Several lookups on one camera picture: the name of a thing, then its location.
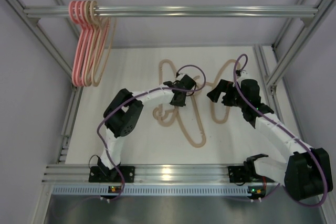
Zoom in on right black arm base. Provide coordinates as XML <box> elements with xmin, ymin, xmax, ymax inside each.
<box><xmin>228</xmin><ymin>154</ymin><xmax>268</xmax><ymax>185</ymax></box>

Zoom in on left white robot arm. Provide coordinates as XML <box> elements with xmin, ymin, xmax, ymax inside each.
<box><xmin>97</xmin><ymin>74</ymin><xmax>196</xmax><ymax>177</ymax></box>

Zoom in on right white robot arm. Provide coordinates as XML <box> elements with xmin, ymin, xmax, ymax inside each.
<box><xmin>207</xmin><ymin>79</ymin><xmax>333</xmax><ymax>201</ymax></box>

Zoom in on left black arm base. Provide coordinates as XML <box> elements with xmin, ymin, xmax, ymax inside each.
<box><xmin>89</xmin><ymin>160</ymin><xmax>135</xmax><ymax>183</ymax></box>

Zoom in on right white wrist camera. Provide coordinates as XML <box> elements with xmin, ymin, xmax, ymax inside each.
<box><xmin>235</xmin><ymin>69</ymin><xmax>250</xmax><ymax>79</ymax></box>

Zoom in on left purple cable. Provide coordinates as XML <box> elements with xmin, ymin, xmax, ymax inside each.
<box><xmin>96</xmin><ymin>64</ymin><xmax>207</xmax><ymax>198</ymax></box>

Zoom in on purple cable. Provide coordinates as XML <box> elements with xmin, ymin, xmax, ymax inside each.
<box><xmin>234</xmin><ymin>54</ymin><xmax>329</xmax><ymax>207</ymax></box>
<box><xmin>96</xmin><ymin>64</ymin><xmax>207</xmax><ymax>198</ymax></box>

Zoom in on aluminium hanging rail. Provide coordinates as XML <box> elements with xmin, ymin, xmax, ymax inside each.
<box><xmin>22</xmin><ymin>4</ymin><xmax>320</xmax><ymax>21</ymax></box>

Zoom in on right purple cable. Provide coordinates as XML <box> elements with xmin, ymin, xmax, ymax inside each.
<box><xmin>234</xmin><ymin>54</ymin><xmax>329</xmax><ymax>207</ymax></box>

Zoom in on front aluminium rail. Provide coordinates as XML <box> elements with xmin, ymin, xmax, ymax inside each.
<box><xmin>42</xmin><ymin>164</ymin><xmax>233</xmax><ymax>184</ymax></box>

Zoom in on grey slotted cable duct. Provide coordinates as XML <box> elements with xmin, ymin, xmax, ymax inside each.
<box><xmin>52</xmin><ymin>185</ymin><xmax>265</xmax><ymax>197</ymax></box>

